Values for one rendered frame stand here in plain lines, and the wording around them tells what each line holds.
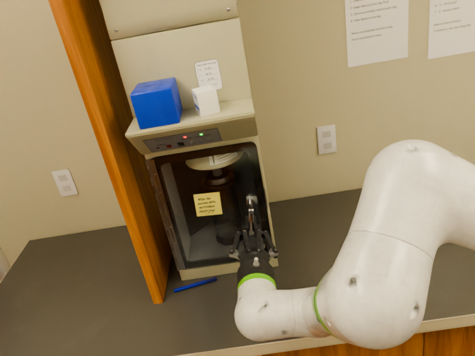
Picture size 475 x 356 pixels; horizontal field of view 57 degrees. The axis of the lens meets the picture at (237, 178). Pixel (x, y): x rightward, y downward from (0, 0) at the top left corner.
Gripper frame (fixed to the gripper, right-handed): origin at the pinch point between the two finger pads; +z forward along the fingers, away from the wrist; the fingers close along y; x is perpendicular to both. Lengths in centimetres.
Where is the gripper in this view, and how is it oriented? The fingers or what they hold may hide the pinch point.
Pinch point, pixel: (251, 226)
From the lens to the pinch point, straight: 126.9
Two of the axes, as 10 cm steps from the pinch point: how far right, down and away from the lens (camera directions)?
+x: 0.1, 8.8, 4.7
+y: -10.0, 0.2, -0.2
